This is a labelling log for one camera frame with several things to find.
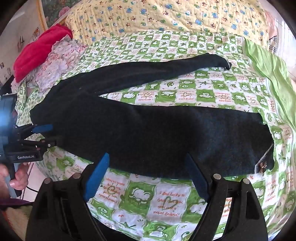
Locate black pants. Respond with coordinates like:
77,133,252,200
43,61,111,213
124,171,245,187
30,54,275,179

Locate person's left hand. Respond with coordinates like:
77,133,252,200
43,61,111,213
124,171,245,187
0,162,30,198

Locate green checkered bed sheet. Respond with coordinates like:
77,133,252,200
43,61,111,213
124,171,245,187
16,30,295,240

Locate red blanket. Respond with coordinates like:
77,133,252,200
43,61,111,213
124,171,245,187
13,24,73,83

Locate floral pink cloth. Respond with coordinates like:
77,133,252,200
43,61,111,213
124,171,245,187
23,35,88,92

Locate light green blanket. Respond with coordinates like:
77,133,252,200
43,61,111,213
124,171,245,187
243,39,295,129

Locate yellow cartoon print quilt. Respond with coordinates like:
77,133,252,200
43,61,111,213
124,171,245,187
65,0,269,48

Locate landscape painting gold frame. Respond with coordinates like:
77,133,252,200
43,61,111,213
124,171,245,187
36,0,80,31

